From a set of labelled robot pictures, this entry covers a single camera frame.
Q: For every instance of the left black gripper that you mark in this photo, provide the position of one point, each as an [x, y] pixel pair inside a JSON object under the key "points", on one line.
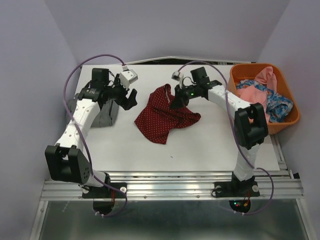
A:
{"points": [[116, 81]]}

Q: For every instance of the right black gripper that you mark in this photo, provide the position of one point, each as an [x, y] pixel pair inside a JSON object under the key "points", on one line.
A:
{"points": [[178, 101]]}

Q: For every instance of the grey skirt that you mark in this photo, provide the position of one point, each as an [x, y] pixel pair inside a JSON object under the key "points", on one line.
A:
{"points": [[105, 118]]}

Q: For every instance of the red dotted skirt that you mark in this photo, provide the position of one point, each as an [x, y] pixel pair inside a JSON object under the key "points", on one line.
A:
{"points": [[157, 119]]}

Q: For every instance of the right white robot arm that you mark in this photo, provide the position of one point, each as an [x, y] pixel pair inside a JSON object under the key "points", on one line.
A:
{"points": [[247, 120]]}

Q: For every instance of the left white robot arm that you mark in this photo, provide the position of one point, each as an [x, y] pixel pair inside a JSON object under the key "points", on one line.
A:
{"points": [[66, 160]]}

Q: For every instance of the orange plastic bin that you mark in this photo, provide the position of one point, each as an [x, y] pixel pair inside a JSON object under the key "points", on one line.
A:
{"points": [[248, 71]]}

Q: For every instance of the pink garment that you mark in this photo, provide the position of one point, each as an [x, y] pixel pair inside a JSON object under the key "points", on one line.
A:
{"points": [[259, 89]]}

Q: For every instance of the blue floral skirt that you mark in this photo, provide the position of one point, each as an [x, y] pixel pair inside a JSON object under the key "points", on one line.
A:
{"points": [[278, 107]]}

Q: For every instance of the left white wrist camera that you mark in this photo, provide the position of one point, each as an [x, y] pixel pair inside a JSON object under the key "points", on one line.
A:
{"points": [[127, 77]]}

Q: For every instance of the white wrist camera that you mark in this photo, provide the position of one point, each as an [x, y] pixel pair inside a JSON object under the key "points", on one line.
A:
{"points": [[127, 77], [178, 76]]}

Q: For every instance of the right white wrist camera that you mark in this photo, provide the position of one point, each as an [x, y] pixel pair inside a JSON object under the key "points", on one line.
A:
{"points": [[178, 76]]}

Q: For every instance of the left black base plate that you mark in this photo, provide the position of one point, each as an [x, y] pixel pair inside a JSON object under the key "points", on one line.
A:
{"points": [[91, 192]]}

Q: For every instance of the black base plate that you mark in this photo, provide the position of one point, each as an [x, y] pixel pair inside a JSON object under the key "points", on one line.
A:
{"points": [[225, 189], [91, 192]]}

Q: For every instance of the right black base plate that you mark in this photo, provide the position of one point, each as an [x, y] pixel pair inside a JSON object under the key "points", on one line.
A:
{"points": [[225, 189]]}

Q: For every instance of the aluminium rail frame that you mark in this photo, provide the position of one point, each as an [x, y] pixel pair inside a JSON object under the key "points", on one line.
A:
{"points": [[177, 206]]}

